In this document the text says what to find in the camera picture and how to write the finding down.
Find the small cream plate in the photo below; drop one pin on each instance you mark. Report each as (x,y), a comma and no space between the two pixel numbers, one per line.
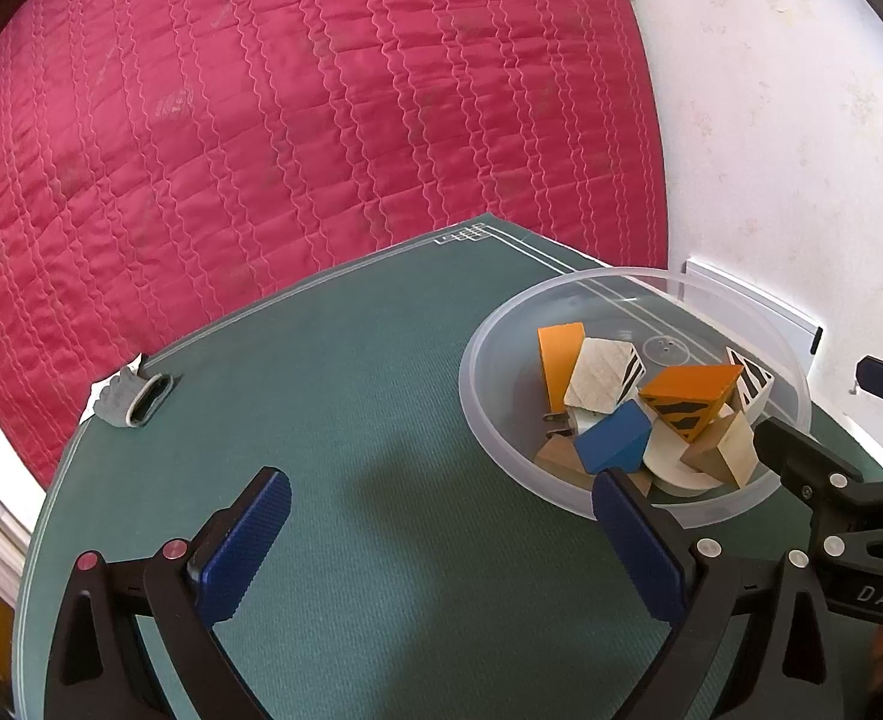
(670,461)

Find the grey knitted glove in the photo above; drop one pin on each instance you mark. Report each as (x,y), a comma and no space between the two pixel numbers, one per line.
(130,401)

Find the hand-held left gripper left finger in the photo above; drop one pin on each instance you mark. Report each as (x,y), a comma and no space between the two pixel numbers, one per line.
(246,540)

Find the orange block with black stripes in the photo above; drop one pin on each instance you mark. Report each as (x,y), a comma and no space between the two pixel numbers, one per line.
(693,397)

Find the red quilted blanket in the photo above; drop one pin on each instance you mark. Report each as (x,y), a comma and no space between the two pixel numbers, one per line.
(261,127)

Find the plain orange block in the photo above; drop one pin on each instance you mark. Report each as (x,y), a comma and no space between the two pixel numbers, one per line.
(560,360)

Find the white block with black stripes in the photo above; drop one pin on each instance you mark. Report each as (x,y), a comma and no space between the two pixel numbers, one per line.
(750,382)

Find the whitewashed wooden block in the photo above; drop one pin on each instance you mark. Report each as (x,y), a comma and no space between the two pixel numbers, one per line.
(599,382)

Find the blue wooden block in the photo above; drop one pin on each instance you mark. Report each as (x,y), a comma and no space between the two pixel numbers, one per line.
(612,442)

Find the clear plastic bowl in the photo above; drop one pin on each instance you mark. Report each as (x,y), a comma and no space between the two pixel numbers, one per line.
(501,367)

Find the brown wooden block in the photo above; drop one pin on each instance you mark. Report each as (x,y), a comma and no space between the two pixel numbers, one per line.
(560,457)

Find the white plug charger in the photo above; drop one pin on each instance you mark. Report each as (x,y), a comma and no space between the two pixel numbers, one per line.
(559,424)

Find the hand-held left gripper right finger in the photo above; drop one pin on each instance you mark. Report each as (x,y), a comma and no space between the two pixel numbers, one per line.
(636,547)

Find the light natural wooden block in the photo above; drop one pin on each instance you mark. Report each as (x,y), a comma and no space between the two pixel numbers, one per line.
(723,450)

